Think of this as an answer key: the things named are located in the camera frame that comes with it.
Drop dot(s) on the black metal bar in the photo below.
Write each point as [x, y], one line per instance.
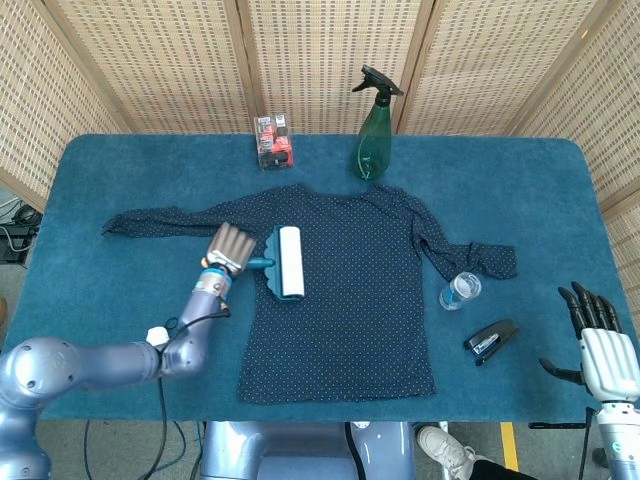
[550, 425]

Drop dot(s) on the green spray bottle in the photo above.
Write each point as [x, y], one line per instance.
[372, 145]

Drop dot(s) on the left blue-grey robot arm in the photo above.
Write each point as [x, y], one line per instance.
[100, 360]

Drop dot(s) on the black trouser leg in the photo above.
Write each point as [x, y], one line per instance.
[492, 472]

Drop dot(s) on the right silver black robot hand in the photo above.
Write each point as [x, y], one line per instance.
[611, 366]

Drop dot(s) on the clear box of red items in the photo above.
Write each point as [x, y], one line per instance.
[274, 145]

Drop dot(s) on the woven folding screen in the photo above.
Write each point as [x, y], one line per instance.
[325, 50]

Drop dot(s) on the teal lint roller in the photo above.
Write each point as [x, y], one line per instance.
[291, 262]

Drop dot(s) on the blue table mat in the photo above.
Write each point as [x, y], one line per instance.
[150, 175]

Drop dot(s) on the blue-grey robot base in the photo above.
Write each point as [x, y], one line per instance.
[300, 450]

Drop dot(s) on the black stapler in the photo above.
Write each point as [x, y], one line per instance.
[492, 340]

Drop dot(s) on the white sneaker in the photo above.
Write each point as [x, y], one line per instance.
[445, 445]

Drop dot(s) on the dark blue dotted shirt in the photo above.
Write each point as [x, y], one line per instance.
[350, 310]

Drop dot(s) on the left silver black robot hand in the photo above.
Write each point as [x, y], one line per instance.
[231, 250]

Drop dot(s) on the yellow floor tape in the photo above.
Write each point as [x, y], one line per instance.
[510, 445]

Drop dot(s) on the small clear water bottle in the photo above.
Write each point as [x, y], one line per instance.
[457, 292]

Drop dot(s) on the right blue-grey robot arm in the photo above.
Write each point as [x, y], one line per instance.
[621, 440]

